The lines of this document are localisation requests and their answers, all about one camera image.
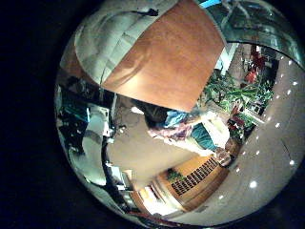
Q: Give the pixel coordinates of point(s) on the small green potted plant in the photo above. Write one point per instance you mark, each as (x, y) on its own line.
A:
(174, 176)

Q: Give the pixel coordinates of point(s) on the large green leafy plants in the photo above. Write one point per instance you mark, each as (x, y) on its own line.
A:
(232, 92)

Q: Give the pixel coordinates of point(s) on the wooden cabinet with grille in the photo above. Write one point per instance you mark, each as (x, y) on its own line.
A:
(197, 181)

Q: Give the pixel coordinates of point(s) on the white knit garment black patches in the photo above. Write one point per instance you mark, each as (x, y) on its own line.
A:
(101, 47)

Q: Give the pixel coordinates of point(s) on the red flowers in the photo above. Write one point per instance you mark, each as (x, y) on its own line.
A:
(254, 68)

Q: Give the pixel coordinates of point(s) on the curved glass partition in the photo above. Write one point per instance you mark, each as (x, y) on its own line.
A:
(257, 25)

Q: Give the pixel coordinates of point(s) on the person in teal shirt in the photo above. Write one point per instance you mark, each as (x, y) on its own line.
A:
(203, 137)

